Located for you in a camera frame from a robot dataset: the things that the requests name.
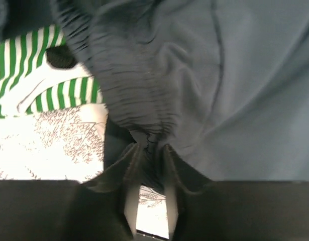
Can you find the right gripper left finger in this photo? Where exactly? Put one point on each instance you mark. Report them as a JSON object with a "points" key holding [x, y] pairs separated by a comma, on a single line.
{"points": [[104, 208]]}

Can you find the green white striped shorts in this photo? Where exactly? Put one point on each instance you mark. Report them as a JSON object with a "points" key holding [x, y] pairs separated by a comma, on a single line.
{"points": [[29, 84]]}

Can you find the dark navy shorts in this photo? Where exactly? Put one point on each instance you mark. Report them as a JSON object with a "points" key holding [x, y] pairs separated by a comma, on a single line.
{"points": [[225, 83]]}

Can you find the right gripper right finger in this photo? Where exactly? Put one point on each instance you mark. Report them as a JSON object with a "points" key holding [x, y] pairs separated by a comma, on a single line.
{"points": [[201, 209]]}

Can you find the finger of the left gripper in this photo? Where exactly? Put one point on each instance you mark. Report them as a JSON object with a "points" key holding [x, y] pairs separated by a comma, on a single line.
{"points": [[60, 57]]}

